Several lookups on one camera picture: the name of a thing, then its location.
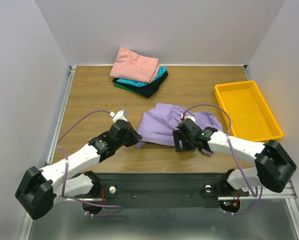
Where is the purple t shirt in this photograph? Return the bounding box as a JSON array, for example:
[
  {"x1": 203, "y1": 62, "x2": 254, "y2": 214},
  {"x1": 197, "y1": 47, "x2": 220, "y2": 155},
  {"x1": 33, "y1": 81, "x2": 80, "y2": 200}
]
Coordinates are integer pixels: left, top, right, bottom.
[{"x1": 136, "y1": 103, "x2": 224, "y2": 149}]

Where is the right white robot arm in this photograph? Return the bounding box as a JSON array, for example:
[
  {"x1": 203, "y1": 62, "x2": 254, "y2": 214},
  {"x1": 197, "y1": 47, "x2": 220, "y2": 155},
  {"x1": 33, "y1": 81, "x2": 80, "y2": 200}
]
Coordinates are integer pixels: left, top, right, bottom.
[{"x1": 172, "y1": 118, "x2": 297, "y2": 195}]

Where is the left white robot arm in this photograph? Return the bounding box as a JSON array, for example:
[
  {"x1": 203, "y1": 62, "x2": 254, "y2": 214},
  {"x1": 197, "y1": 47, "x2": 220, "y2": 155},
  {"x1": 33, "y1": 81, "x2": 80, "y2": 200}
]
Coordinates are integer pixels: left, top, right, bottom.
[{"x1": 15, "y1": 119, "x2": 142, "y2": 220}]

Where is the green folded t shirt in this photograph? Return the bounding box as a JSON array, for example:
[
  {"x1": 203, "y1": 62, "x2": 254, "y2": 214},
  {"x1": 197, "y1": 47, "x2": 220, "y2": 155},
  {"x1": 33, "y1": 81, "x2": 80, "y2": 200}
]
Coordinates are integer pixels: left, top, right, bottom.
[{"x1": 114, "y1": 83, "x2": 138, "y2": 94}]

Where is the black folded t shirt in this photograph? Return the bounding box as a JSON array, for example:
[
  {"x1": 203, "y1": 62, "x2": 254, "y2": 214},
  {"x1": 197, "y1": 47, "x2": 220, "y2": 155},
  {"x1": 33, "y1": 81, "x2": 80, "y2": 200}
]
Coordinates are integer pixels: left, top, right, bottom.
[{"x1": 112, "y1": 71, "x2": 169, "y2": 98}]

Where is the yellow plastic tray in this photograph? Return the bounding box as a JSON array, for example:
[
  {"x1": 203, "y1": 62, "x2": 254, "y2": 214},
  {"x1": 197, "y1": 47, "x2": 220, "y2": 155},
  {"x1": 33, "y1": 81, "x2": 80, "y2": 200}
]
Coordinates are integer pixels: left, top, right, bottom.
[{"x1": 214, "y1": 80, "x2": 284, "y2": 142}]

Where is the pink folded t shirt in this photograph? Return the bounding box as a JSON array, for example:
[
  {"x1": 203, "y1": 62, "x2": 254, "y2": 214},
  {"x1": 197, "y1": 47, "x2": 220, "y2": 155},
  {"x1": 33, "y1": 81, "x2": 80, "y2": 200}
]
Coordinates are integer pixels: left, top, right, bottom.
[{"x1": 109, "y1": 47, "x2": 160, "y2": 78}]

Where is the cyan folded t shirt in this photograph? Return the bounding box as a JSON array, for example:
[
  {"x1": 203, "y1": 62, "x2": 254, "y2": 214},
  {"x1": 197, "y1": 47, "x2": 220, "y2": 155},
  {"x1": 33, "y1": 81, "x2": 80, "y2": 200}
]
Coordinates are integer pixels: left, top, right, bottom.
[{"x1": 116, "y1": 66, "x2": 168, "y2": 88}]

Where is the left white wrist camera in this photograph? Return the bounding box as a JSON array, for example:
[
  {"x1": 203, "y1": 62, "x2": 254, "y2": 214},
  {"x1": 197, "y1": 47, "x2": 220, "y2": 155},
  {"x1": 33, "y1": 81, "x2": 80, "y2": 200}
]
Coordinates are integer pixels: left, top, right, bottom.
[{"x1": 109, "y1": 109, "x2": 128, "y2": 123}]

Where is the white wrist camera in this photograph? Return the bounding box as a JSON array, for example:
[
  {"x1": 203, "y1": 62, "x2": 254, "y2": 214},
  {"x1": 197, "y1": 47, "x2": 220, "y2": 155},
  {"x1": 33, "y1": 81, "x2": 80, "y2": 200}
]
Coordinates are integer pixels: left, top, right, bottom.
[
  {"x1": 180, "y1": 112, "x2": 196, "y2": 123},
  {"x1": 109, "y1": 109, "x2": 128, "y2": 123}
]

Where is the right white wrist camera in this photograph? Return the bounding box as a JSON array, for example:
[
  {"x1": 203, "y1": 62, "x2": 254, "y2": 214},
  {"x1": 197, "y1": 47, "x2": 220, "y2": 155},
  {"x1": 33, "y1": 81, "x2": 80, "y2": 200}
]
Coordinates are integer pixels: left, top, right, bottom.
[{"x1": 180, "y1": 112, "x2": 196, "y2": 123}]

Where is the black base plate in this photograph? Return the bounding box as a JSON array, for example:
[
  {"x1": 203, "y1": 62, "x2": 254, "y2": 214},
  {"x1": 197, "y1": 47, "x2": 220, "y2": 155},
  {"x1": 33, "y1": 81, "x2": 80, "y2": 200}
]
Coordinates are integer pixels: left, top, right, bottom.
[{"x1": 82, "y1": 173, "x2": 248, "y2": 209}]

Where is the left aluminium rail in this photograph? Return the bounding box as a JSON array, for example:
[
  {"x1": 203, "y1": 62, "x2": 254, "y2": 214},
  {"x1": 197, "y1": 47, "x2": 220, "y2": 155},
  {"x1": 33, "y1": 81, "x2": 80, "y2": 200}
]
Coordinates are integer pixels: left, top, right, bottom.
[{"x1": 45, "y1": 65, "x2": 77, "y2": 166}]

